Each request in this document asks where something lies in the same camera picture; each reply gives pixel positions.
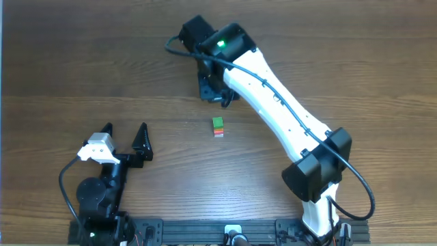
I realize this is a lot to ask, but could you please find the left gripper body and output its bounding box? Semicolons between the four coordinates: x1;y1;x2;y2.
115;151;145;169

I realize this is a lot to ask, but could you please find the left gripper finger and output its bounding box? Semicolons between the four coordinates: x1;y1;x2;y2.
99;122;114;138
131;122;154;162

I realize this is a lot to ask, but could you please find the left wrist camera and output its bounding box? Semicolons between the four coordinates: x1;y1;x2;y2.
76;132;122;165

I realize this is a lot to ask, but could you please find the mounting rail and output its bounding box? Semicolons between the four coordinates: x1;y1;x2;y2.
67;217;371;246

